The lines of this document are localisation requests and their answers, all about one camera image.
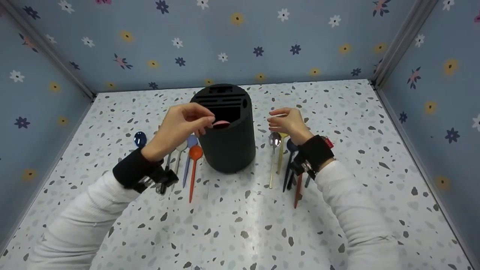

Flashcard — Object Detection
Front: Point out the person's left hand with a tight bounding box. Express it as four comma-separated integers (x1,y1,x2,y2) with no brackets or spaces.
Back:
141,102,216,163

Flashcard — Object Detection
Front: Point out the person's right hand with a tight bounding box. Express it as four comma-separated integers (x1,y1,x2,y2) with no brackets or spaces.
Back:
267,107,315,146

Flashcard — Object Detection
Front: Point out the person's right forearm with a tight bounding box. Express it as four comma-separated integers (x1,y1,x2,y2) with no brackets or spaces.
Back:
314,159,401,270

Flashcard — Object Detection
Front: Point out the person's left forearm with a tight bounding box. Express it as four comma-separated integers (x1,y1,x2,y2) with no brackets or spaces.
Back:
27,171,142,270

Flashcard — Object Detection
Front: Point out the beige spoon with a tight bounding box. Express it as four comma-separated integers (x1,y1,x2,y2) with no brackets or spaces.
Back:
171,140,188,192

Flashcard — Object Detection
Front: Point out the navy spoon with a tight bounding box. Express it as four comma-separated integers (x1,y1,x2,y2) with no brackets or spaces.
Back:
282,138,300,193

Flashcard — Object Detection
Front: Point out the light blue spoon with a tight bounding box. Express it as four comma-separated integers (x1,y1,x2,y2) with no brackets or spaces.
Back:
182,135,199,189

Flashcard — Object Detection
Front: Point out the orange spoon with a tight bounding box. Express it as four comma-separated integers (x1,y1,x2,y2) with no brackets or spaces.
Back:
188,145,204,204

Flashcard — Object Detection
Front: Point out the black wrist band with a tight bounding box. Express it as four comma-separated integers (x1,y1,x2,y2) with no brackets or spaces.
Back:
288,135,336,177
112,147,180,195

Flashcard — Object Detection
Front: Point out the black cylindrical utensil holder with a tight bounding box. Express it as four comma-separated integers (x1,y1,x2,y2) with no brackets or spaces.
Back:
190,83,257,174

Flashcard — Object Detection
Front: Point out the red-brown spoon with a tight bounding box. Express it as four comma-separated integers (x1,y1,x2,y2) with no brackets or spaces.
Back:
293,173,303,209

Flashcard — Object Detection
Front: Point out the silver spoon with gold handle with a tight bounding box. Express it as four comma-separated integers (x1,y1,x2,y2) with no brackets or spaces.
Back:
268,132,282,189

